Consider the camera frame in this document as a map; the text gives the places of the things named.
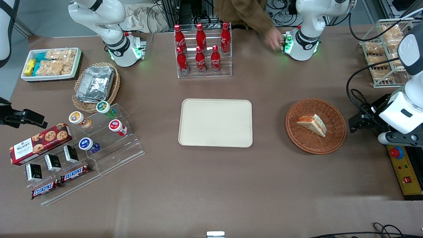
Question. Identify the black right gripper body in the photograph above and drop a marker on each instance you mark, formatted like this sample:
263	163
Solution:
7	117

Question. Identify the triangular white bread sandwich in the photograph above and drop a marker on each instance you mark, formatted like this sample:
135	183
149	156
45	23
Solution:
314	125

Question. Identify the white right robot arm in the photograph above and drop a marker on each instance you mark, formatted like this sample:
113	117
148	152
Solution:
110	19

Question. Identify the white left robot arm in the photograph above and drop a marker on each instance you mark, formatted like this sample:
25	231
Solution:
307	19

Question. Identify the light oval wicker basket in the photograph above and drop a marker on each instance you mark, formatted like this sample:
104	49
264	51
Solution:
82	106

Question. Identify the brown round wicker basket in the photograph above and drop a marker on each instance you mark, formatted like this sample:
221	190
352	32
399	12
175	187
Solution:
304	138

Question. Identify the beige rectangular plastic tray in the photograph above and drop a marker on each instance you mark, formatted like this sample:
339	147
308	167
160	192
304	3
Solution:
215	123

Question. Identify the person's bare hand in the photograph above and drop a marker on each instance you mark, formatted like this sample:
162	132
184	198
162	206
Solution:
274	39

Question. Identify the red Walkers cookie box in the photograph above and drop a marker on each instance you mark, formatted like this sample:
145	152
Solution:
39	143

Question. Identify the orange lid small bottle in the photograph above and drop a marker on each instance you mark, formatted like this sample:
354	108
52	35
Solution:
77	118

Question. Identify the small black box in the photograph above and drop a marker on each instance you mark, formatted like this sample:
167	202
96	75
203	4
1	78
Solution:
53	162
33	172
71	154

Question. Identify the white rectangular snack bin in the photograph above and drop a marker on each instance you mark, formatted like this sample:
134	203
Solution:
49	77

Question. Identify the packed bread roll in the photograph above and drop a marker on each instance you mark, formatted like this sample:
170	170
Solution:
391	30
374	48
383	75
377	60
394	43

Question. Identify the blue lid small bottle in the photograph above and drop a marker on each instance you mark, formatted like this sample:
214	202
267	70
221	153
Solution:
86	144

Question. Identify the yellow snack pack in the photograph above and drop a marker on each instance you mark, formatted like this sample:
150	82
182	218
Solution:
29	67

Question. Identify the clear rice cracker bag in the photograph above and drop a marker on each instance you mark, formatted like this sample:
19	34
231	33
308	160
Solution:
61	54
49	67

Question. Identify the Snickers chocolate bar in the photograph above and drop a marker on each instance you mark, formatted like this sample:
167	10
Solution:
75	173
46	189

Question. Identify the teal snack pack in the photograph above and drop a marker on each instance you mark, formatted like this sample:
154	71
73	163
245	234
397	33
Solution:
40	58

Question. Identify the yellow emergency stop box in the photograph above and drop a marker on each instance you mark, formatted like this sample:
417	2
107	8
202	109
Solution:
404	172

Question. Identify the green lid small bottle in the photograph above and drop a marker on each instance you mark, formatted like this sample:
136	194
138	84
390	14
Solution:
103	107

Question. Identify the stack of foil trays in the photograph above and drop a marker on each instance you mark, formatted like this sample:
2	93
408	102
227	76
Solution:
96	84

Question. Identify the red lid small bottle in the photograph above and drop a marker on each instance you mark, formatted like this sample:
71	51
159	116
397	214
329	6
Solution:
115	126

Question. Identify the clear acrylic stepped display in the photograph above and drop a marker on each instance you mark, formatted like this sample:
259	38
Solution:
115	152

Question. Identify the black equipment base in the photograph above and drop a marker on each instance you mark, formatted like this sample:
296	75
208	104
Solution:
413	197

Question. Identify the crumpled beige paper bag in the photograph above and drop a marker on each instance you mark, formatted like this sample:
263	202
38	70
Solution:
145	18

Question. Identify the red cola bottle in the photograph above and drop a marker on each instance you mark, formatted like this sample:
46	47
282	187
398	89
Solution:
200	61
178	38
215	60
200	37
225	38
182	62

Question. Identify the brown jacket sleeve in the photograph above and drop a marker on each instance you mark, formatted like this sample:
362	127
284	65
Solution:
244	13

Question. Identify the clear acrylic bottle rack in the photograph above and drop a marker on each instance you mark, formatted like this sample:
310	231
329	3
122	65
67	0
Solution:
205	74

